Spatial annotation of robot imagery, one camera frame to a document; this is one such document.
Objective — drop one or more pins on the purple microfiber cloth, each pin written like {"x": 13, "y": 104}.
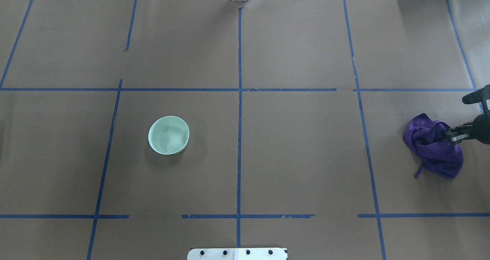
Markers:
{"x": 427, "y": 140}

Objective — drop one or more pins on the mint green bowl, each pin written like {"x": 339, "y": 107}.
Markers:
{"x": 169, "y": 135}

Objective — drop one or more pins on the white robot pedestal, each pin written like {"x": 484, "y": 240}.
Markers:
{"x": 255, "y": 253}

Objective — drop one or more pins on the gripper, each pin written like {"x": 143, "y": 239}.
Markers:
{"x": 482, "y": 128}

